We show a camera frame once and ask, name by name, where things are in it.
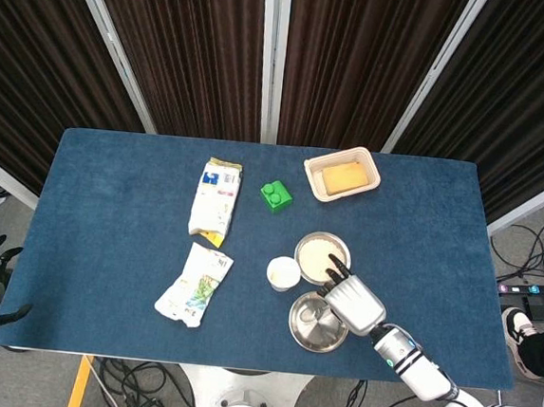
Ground round metal plate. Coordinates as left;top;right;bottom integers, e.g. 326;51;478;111
285;288;353;357

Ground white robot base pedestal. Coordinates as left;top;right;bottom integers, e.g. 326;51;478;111
175;362;315;407

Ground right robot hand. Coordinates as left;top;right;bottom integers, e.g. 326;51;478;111
315;252;392;339

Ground floral paper cup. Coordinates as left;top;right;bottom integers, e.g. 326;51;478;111
264;254;304;294

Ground beige plastic food container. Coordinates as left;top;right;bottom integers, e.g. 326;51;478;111
300;141;385;208

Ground clear plastic spoon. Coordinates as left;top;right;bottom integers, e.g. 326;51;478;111
298;305;328;324

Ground white partition post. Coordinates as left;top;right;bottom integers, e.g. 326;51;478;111
52;0;170;136
251;0;291;146
381;0;510;163

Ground yellow sponge block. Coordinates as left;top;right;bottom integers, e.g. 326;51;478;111
320;158;372;198

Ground metal bowl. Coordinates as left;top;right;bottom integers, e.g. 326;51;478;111
291;230;354;288

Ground crumpled white bag green print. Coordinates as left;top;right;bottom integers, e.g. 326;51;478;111
152;238;235;332

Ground white and black sneaker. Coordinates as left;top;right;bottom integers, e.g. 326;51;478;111
498;305;541;352

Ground black cables under table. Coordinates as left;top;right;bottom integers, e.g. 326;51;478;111
86;355;211;407

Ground blue tablecloth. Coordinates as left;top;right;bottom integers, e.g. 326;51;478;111
0;120;534;393

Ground green toy building block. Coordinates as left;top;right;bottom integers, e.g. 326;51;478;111
258;177;297;214

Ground white bag with yellow end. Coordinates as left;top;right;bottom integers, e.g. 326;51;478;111
185;155;244;250

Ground white partition base rail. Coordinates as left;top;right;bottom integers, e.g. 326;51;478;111
485;175;544;243
0;148;44;212

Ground brown pleated curtain panel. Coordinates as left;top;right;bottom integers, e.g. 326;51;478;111
276;0;475;162
73;0;274;144
387;0;544;229
0;0;158;205

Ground yellow metal bar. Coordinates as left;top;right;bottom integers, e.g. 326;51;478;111
66;353;97;407

